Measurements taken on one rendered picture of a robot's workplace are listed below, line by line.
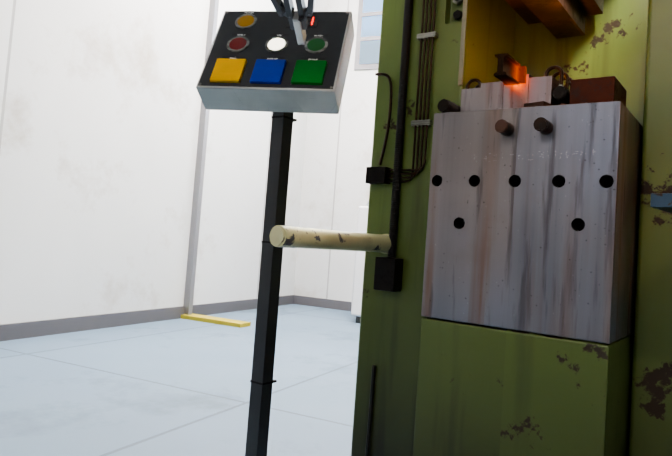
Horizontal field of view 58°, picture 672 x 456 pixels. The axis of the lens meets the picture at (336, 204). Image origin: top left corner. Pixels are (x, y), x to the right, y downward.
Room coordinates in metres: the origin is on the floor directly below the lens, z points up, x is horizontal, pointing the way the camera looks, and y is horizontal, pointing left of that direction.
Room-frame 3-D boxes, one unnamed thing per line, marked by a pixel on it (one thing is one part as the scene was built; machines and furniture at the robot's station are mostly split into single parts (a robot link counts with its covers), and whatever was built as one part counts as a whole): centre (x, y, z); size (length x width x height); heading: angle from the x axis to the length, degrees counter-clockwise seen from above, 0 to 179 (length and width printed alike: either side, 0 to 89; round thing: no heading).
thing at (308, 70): (1.41, 0.08, 1.01); 0.07 x 0.05 x 0.07; 79
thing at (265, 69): (1.43, 0.18, 1.01); 0.07 x 0.05 x 0.07; 79
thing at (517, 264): (1.44, -0.52, 0.69); 0.56 x 0.38 x 0.45; 144
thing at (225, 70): (1.45, 0.28, 1.01); 0.07 x 0.05 x 0.07; 79
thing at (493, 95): (1.46, -0.47, 0.96); 0.42 x 0.20 x 0.09; 144
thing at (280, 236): (1.42, -0.01, 0.62); 0.44 x 0.05 x 0.05; 144
